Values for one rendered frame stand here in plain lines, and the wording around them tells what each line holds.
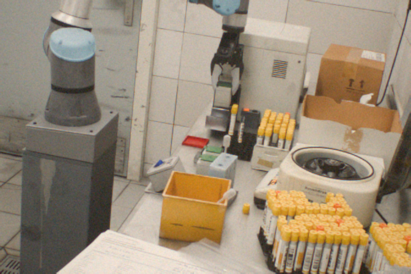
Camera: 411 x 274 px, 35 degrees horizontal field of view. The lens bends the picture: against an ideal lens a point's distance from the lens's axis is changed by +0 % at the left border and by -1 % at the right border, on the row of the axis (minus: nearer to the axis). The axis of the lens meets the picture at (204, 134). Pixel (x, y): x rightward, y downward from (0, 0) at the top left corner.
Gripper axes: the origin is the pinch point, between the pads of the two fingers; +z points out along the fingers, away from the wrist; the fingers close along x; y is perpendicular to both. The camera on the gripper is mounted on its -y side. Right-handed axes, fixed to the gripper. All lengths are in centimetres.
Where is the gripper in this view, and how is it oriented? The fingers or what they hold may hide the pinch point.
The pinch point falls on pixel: (224, 90)
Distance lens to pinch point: 203.2
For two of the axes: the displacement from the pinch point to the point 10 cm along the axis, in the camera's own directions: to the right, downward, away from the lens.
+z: -1.2, 9.3, 3.4
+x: -9.7, -1.8, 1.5
